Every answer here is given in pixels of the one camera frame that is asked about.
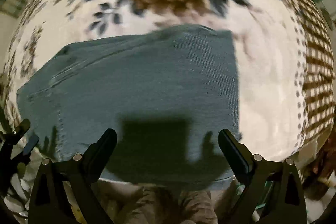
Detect blue denim pants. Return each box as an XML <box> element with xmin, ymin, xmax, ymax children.
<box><xmin>17</xmin><ymin>24</ymin><xmax>239</xmax><ymax>189</ymax></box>

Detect floral fleece blanket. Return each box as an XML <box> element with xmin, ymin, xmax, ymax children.
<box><xmin>1</xmin><ymin>0</ymin><xmax>335</xmax><ymax>165</ymax></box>

